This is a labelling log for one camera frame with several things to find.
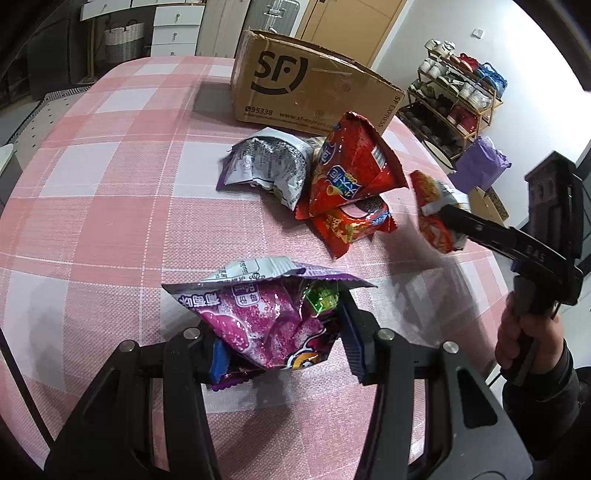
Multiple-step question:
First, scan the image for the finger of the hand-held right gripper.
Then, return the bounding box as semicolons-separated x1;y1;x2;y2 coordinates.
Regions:
436;204;527;259

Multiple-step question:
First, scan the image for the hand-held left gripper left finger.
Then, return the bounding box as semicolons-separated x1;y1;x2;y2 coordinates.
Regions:
44;328;232;480

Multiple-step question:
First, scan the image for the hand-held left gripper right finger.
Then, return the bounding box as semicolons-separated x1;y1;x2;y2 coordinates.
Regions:
337;288;534;480

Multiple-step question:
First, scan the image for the orange and white snack packet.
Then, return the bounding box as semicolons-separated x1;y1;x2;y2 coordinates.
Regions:
410;170;472;254

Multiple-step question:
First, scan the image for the purple snack packet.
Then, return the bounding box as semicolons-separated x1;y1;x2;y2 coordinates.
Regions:
161;256;377;391

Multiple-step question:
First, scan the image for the orange-red patterned snack packet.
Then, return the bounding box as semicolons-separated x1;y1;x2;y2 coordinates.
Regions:
308;210;377;260

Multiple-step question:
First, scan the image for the pink cookie picture packet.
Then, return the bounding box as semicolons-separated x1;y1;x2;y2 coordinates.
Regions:
339;200;398;234

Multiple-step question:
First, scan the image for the large red chips packet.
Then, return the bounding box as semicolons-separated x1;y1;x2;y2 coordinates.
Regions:
295;111;410;220

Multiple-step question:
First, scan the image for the silver snack packet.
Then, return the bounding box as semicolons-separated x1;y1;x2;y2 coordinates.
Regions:
216;128;315;212

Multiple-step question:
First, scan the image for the brown cardboard box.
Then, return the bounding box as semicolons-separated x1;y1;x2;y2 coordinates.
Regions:
230;29;406;139

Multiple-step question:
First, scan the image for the person's right forearm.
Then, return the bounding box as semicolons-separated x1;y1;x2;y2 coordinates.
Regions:
501;339;591;467

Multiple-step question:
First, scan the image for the person's right hand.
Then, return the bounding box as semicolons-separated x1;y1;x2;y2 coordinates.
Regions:
495;300;568;384

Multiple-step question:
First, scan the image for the brown paper bag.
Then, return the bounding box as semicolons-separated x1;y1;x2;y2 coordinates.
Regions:
468;187;509;227

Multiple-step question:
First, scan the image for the purple plastic bag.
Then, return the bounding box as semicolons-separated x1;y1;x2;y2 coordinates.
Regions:
448;136;512;190

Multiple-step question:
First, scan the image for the cream trash bin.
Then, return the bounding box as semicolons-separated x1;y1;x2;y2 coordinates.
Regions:
422;138;455;174

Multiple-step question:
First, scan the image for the wooden shoe rack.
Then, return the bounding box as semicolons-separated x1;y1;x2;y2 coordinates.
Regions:
398;39;509;160

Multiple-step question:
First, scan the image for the pink checked tablecloth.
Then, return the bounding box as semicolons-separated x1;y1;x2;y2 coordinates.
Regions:
0;55;513;480

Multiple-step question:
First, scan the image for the wooden door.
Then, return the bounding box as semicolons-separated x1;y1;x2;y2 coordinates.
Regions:
295;0;407;68

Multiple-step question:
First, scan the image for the grey side cabinet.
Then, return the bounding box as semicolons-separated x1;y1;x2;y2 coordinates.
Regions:
0;143;24;208

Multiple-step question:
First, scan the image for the silver suitcase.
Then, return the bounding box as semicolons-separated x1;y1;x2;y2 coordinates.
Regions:
245;0;305;34

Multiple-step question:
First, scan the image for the woven laundry basket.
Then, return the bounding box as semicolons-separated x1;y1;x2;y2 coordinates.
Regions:
102;19;145;63

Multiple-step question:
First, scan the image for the cream suitcase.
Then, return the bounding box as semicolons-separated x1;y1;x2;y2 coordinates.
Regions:
196;0;252;58

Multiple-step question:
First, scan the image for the white drawer desk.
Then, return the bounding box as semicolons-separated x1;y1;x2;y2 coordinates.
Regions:
81;0;206;58

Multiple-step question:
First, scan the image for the black cable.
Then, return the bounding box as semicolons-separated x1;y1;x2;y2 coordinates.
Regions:
0;318;54;446

